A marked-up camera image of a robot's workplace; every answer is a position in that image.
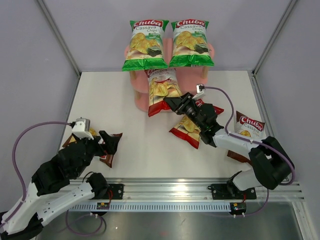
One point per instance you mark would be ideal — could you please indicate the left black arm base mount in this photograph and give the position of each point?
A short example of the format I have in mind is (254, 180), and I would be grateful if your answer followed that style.
(115, 191)

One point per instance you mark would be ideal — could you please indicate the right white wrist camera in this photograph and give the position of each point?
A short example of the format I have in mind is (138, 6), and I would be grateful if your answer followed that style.
(200, 91)

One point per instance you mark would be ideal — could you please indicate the green Chuba chips bag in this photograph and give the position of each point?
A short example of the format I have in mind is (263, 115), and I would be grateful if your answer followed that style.
(190, 45)
(146, 47)

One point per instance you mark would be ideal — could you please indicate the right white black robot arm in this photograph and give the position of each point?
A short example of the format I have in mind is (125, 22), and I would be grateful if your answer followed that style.
(270, 164)

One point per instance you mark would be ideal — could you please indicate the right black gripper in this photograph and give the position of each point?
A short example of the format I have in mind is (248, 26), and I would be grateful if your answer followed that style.
(174, 102)

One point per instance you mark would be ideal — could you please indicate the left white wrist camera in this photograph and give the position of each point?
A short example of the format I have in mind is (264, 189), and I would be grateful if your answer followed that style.
(81, 128)

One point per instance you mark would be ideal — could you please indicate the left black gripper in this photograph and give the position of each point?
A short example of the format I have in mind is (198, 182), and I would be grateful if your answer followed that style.
(110, 142)

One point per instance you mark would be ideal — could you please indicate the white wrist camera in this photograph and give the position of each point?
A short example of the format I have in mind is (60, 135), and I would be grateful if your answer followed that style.
(200, 91)
(81, 128)

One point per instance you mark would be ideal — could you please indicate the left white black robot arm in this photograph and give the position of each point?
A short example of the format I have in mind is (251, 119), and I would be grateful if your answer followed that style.
(36, 210)

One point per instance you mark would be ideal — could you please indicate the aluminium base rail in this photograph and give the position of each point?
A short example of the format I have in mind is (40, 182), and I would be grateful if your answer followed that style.
(188, 190)

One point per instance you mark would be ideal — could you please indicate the white slotted cable duct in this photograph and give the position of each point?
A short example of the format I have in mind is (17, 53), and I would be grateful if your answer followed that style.
(94, 206)

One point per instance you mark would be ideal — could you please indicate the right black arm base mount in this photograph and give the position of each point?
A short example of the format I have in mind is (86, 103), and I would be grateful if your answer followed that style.
(223, 191)

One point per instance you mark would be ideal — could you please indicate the brown chuba chips bag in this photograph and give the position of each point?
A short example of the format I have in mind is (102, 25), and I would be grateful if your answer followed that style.
(109, 148)
(247, 127)

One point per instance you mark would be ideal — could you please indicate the pink three-tier wooden shelf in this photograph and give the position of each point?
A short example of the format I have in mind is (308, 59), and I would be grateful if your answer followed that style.
(186, 77)

